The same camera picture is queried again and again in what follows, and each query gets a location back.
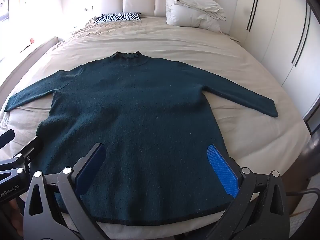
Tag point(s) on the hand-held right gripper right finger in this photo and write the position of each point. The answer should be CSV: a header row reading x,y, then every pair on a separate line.
x,y
222,172

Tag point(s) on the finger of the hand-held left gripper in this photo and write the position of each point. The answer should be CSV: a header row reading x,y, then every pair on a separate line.
x,y
6,140
31,148

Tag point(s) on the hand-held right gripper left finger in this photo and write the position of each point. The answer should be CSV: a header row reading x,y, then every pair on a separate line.
x,y
92,165

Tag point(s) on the dark teal knit sweater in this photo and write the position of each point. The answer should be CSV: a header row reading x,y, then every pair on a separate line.
x,y
137,117

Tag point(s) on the grey chair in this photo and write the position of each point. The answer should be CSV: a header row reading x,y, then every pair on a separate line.
x,y
311,152

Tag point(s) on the bright window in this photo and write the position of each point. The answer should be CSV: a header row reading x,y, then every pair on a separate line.
x,y
37,10

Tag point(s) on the bed with beige sheet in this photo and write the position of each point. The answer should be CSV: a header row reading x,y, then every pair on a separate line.
x,y
175,42

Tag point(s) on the zebra print pillow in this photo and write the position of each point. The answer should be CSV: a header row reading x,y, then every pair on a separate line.
x,y
117,17

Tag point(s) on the white wardrobe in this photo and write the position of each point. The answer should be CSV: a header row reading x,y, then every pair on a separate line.
x,y
275,30

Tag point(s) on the folded white duvet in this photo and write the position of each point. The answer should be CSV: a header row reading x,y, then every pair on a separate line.
x,y
190,12

